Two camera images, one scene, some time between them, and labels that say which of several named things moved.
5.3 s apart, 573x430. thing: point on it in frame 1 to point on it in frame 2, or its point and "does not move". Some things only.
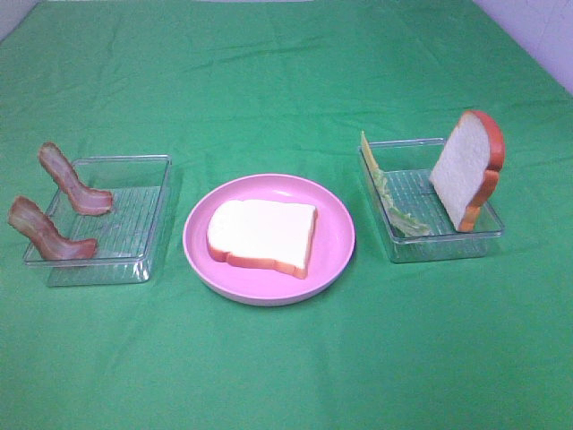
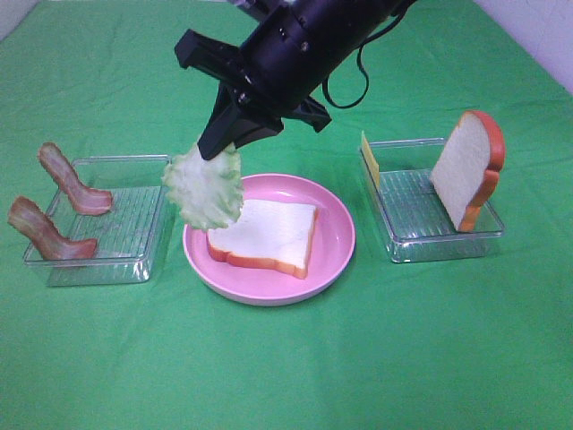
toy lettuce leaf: x=401 y=222 to x=207 y=193
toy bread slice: x=257 y=231 does not move
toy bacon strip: x=28 y=218 does not move
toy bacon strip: x=86 y=200 does not move
